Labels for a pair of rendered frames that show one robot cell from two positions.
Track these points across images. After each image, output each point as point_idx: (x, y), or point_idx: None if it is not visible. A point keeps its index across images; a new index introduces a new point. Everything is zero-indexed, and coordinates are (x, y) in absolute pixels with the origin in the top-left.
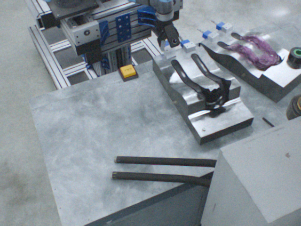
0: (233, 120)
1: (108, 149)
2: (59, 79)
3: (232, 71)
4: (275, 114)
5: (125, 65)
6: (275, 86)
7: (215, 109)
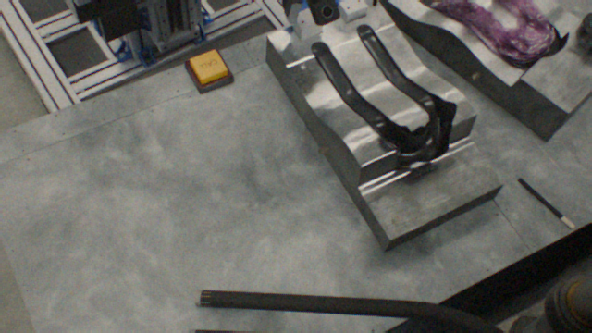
0: (460, 195)
1: (178, 272)
2: (27, 49)
3: (447, 64)
4: (545, 168)
5: (187, 20)
6: (548, 108)
7: (417, 168)
